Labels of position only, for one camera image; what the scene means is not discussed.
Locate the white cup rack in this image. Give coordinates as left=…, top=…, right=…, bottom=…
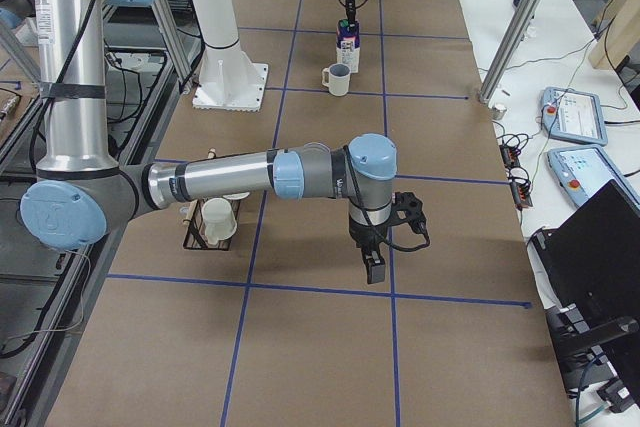
left=201, top=198, right=237, bottom=245
left=223, top=192, right=250, bottom=202

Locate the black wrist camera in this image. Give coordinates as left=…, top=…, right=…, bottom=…
left=387, top=192, right=430, bottom=253

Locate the lower teach pendant tablet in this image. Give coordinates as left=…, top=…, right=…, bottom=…
left=546, top=144, right=639, bottom=207

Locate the teach pendant tablet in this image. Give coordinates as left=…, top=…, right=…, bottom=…
left=541, top=87, right=608, bottom=146
left=546, top=144, right=639, bottom=207

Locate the milk carton green cap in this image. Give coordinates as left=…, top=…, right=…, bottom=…
left=336, top=19, right=360, bottom=74

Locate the white cup rack front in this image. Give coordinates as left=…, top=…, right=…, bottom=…
left=201, top=198, right=237, bottom=245

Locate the black wire cup rack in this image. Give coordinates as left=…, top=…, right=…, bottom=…
left=182, top=197, right=241, bottom=251

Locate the white mug with handle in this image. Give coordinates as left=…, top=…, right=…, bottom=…
left=321, top=63, right=351, bottom=97

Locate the aluminium frame post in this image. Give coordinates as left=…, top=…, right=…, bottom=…
left=478, top=0, right=540, bottom=105

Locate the black laptop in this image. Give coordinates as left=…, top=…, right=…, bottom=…
left=531, top=180, right=639, bottom=402

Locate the small metal cylinder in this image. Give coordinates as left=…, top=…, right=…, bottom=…
left=491, top=103, right=507, bottom=121

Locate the white pedestal column base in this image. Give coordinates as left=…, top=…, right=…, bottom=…
left=192, top=0, right=269, bottom=112

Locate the upper teach pendant tablet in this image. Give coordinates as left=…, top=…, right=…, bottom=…
left=541, top=87, right=608, bottom=146

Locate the white cup rack rear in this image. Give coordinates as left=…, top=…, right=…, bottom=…
left=223, top=192, right=250, bottom=202

